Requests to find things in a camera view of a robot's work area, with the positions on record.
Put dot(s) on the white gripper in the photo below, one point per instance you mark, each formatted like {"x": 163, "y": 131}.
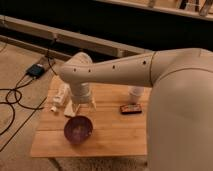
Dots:
{"x": 81, "y": 94}

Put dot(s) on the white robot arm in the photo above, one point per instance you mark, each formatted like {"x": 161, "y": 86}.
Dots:
{"x": 180, "y": 110}

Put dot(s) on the white sponge block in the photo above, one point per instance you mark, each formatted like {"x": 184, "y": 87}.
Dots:
{"x": 69, "y": 112}

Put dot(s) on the purple bowl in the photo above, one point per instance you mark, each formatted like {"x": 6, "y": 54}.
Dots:
{"x": 78, "y": 129}

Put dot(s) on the clear plastic bottle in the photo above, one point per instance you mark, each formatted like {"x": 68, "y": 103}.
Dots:
{"x": 60, "y": 97}

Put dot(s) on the wooden table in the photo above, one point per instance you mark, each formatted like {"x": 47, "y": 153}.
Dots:
{"x": 113, "y": 134}

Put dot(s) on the dark snack bar packet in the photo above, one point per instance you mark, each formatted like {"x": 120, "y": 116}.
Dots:
{"x": 131, "y": 109}

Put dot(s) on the translucent plastic cup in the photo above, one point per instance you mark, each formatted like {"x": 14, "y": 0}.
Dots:
{"x": 135, "y": 93}

